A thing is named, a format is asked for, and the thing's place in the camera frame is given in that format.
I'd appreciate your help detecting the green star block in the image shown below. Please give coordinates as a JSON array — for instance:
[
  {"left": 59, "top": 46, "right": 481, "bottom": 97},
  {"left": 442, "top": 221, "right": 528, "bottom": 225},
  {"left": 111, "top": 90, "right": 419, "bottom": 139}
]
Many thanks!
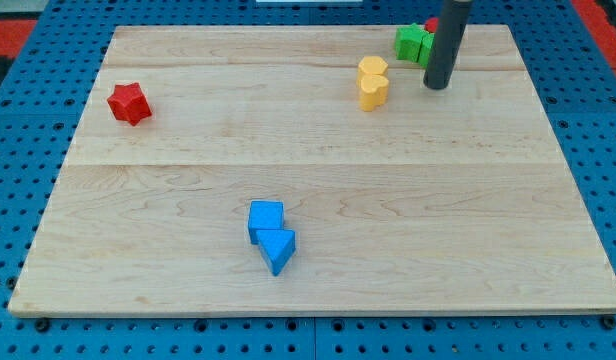
[{"left": 394, "top": 24, "right": 429, "bottom": 62}]

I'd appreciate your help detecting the red star block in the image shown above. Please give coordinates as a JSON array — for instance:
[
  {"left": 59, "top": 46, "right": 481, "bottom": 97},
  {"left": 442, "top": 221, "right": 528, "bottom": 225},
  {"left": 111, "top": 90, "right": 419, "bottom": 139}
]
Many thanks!
[{"left": 107, "top": 82, "right": 152, "bottom": 126}]

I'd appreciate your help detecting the blue cube block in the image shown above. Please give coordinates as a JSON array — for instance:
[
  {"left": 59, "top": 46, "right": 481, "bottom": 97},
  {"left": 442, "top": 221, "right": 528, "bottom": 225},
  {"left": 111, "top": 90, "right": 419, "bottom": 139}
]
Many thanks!
[{"left": 247, "top": 200, "right": 284, "bottom": 245}]

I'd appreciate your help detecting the blue triangle block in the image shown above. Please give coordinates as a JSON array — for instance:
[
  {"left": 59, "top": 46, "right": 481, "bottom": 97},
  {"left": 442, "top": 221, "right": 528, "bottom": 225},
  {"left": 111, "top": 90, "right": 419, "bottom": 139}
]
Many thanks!
[{"left": 256, "top": 229, "right": 296, "bottom": 276}]

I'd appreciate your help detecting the yellow heart block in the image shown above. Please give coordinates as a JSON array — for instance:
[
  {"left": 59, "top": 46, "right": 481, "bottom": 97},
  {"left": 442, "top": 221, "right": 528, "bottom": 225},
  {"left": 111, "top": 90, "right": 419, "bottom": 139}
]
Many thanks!
[{"left": 359, "top": 75, "right": 390, "bottom": 112}]

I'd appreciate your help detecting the yellow hexagon block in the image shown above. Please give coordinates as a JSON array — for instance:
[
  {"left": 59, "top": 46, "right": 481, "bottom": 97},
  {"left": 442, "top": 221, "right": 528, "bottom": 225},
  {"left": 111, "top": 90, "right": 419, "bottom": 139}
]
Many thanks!
[{"left": 356, "top": 56, "right": 388, "bottom": 86}]

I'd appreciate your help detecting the light wooden board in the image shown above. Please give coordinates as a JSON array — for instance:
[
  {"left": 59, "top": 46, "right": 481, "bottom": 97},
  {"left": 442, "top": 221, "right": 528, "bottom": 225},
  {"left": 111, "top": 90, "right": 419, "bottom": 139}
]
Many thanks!
[{"left": 9, "top": 25, "right": 616, "bottom": 318}]

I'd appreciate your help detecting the green block behind rod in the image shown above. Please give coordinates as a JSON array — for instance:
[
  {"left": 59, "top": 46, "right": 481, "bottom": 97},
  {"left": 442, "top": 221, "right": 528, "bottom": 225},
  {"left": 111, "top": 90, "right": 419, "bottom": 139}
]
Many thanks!
[{"left": 418, "top": 33, "right": 434, "bottom": 69}]

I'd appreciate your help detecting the red round block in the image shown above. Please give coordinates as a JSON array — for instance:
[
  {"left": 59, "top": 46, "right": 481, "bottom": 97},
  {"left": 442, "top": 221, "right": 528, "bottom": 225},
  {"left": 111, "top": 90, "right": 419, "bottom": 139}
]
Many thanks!
[{"left": 424, "top": 17, "right": 439, "bottom": 33}]

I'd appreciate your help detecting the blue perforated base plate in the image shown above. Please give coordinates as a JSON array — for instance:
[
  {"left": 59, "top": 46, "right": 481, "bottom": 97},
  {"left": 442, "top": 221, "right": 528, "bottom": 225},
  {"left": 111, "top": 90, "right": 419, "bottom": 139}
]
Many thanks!
[{"left": 0, "top": 0, "right": 616, "bottom": 359}]

